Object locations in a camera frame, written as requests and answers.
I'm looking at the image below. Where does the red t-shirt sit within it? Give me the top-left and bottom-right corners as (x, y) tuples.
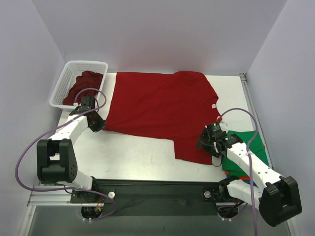
(105, 71), (220, 165)

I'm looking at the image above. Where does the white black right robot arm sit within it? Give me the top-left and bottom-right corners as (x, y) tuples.
(196, 127), (302, 227)

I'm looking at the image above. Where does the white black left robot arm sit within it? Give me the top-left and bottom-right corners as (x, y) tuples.
(36, 111), (105, 203)

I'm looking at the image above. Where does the green folded t-shirt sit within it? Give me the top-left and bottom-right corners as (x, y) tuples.
(222, 130), (269, 177)

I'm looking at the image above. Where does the dark red crumpled shirt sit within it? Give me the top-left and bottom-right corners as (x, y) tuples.
(63, 71), (103, 106)

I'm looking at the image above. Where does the white perforated plastic basket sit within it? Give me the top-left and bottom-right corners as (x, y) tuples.
(49, 60), (108, 110)

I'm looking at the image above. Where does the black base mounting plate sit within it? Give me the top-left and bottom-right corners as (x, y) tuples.
(70, 179), (241, 219)

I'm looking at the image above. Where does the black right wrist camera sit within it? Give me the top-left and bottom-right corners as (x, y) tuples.
(205, 122), (226, 139)

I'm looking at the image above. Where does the aluminium frame rail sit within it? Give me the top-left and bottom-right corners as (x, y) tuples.
(239, 73), (300, 236)

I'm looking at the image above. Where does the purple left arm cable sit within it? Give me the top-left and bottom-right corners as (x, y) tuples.
(15, 88), (118, 221)

